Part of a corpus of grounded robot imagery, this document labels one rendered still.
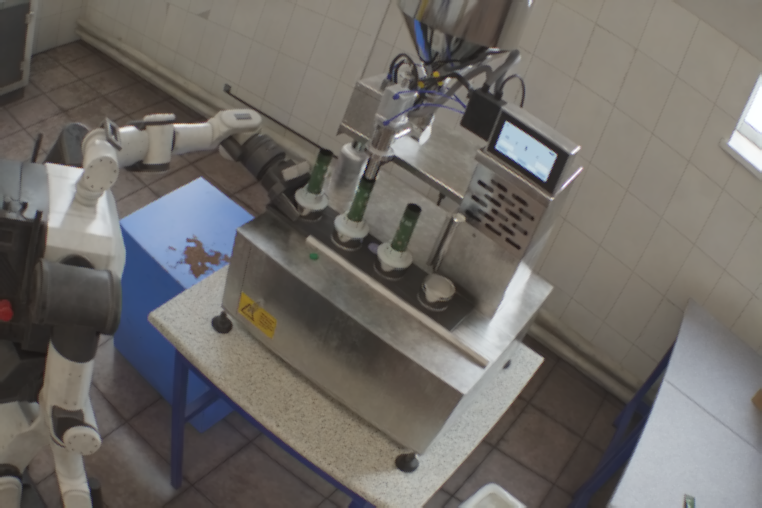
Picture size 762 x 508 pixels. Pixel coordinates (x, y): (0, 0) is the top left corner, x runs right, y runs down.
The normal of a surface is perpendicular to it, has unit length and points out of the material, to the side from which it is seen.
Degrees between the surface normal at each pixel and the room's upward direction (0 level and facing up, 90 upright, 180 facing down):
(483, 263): 90
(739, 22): 90
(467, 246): 90
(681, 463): 0
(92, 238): 39
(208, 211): 0
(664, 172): 90
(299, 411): 0
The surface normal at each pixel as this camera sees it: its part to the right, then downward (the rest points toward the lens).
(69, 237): 0.64, -0.20
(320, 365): -0.54, 0.38
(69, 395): 0.44, 0.59
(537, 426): 0.29, -0.75
